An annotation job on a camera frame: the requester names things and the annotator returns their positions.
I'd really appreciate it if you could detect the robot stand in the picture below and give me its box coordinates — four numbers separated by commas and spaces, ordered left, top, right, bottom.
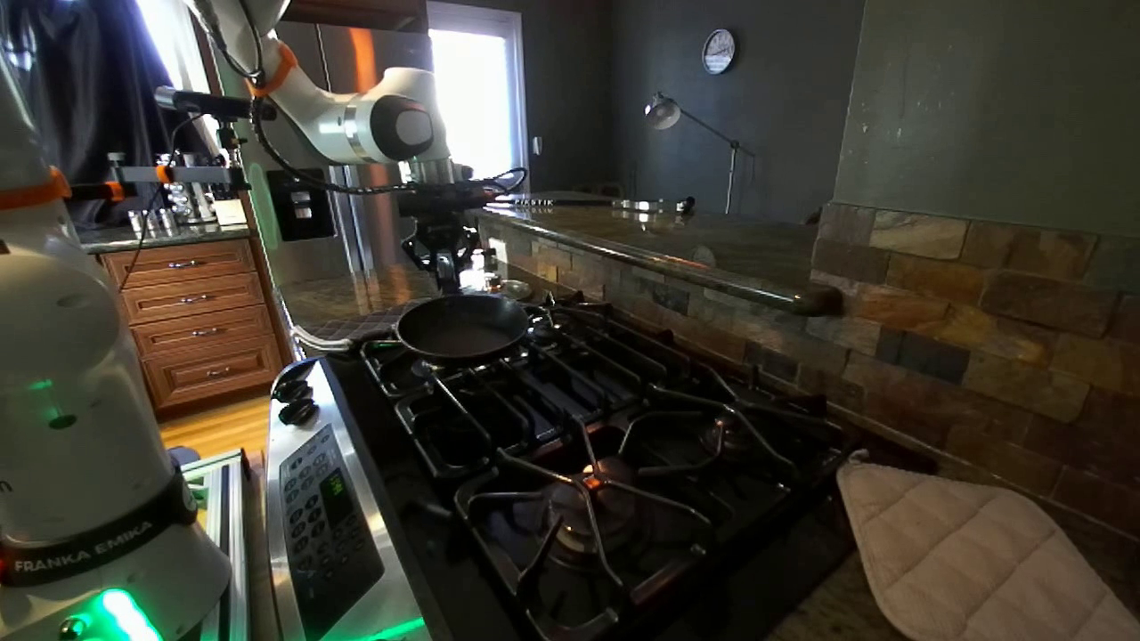
175, 448, 261, 641

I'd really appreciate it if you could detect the wooden drawer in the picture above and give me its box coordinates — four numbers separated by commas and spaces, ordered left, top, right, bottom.
130, 304, 276, 360
141, 335, 286, 411
101, 239, 259, 289
118, 272, 267, 326

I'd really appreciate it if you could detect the camera on mount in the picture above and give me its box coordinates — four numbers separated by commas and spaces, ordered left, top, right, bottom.
105, 85, 279, 193

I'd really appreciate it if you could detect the grey floor lamp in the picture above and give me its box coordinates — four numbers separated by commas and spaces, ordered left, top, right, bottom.
644, 91, 756, 215

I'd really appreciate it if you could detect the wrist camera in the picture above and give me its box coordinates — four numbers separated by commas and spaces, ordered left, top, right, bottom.
395, 182, 501, 217

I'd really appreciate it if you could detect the black frying pan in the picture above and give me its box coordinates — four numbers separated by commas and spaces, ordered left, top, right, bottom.
292, 293, 536, 362

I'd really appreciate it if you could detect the dark curtain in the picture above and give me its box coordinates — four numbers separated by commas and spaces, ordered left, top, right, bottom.
0, 0, 192, 229

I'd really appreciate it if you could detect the steel refrigerator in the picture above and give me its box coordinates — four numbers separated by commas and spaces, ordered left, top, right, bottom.
273, 20, 432, 279

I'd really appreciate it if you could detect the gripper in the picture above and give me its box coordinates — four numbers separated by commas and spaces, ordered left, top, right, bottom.
401, 214, 483, 295

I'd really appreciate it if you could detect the window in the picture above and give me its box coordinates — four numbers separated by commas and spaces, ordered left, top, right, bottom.
426, 2, 530, 183

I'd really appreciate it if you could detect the round wall clock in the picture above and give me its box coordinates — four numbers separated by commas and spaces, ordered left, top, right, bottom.
701, 28, 737, 76

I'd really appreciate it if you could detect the gas stove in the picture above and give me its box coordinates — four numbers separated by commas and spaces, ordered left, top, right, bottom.
265, 289, 861, 641

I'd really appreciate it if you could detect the white quilted pot holder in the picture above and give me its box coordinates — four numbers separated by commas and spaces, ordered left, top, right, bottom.
835, 452, 1140, 641

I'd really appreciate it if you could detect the stove burner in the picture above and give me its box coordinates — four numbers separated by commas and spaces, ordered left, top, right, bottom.
698, 413, 760, 460
541, 458, 640, 555

